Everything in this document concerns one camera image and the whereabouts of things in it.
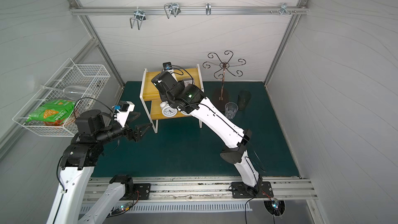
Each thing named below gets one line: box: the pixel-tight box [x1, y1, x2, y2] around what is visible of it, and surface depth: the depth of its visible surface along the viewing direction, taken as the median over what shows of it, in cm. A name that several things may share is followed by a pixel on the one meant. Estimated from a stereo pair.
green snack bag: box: [25, 99, 76, 126], surface depth 56 cm
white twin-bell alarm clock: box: [159, 101, 178, 118], surface depth 82 cm
